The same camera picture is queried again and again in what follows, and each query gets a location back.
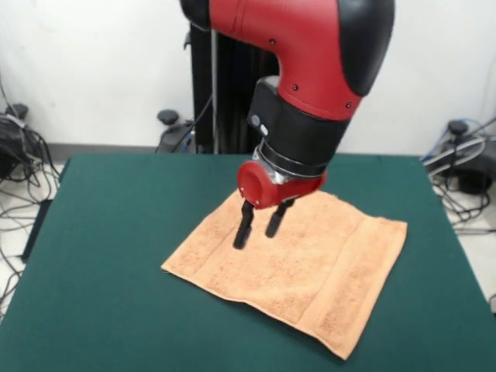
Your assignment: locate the tan terry towel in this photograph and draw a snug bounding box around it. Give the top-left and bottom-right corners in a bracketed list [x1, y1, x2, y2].
[160, 188, 408, 361]

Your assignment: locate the blue cable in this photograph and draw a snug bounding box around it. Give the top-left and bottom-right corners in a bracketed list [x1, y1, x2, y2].
[420, 117, 496, 163]

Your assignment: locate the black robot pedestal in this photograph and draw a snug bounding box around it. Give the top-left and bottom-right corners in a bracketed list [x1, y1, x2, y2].
[154, 19, 280, 156]

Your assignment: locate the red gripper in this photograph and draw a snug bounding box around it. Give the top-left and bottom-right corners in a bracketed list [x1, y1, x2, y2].
[232, 159, 329, 251]

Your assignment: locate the dark grey stand base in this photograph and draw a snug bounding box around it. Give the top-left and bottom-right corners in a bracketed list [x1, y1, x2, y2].
[0, 114, 28, 179]
[424, 119, 496, 195]

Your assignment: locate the black round knob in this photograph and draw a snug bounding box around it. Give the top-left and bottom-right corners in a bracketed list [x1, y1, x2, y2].
[447, 119, 469, 136]
[5, 103, 29, 119]
[157, 109, 179, 126]

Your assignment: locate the dark green table cloth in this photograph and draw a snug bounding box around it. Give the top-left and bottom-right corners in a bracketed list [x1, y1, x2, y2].
[0, 153, 496, 372]

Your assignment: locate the black cable tangle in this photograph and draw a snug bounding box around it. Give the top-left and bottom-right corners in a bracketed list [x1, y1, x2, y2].
[422, 115, 496, 315]
[0, 73, 61, 322]

